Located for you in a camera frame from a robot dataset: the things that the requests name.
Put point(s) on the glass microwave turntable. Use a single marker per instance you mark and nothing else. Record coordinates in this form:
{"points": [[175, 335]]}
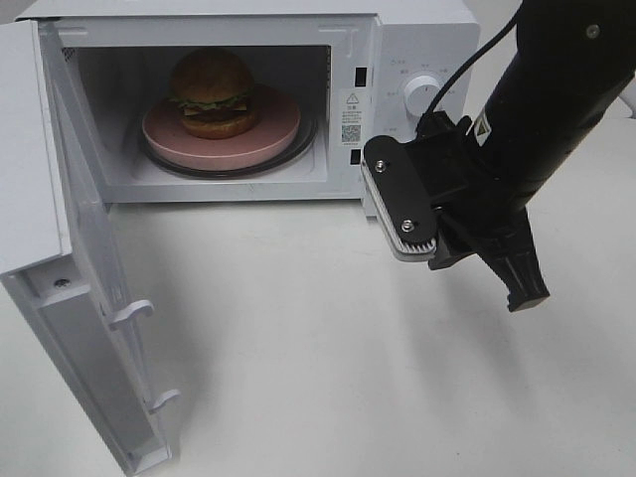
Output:
{"points": [[302, 142]]}

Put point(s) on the white upper microwave knob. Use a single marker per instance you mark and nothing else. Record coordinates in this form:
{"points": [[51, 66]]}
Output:
{"points": [[418, 93]]}

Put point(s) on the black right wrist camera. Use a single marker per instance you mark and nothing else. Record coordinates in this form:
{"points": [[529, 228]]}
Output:
{"points": [[402, 203]]}

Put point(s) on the white microwave door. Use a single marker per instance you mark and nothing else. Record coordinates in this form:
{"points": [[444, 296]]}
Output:
{"points": [[59, 260]]}

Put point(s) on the burger with lettuce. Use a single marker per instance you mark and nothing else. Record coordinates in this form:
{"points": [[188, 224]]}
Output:
{"points": [[212, 88]]}

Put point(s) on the white warning label sticker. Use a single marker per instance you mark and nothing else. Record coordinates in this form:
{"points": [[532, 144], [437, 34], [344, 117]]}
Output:
{"points": [[353, 105]]}

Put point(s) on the pink round plate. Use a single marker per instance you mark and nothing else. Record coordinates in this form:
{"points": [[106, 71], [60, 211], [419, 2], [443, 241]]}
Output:
{"points": [[278, 121]]}

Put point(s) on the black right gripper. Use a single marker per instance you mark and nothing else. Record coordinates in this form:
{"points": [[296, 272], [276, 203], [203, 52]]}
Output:
{"points": [[477, 211]]}

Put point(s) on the white microwave oven body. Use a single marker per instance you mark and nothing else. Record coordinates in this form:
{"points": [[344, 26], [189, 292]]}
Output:
{"points": [[311, 49]]}

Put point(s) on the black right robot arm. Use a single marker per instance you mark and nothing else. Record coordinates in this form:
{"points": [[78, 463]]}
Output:
{"points": [[573, 60]]}

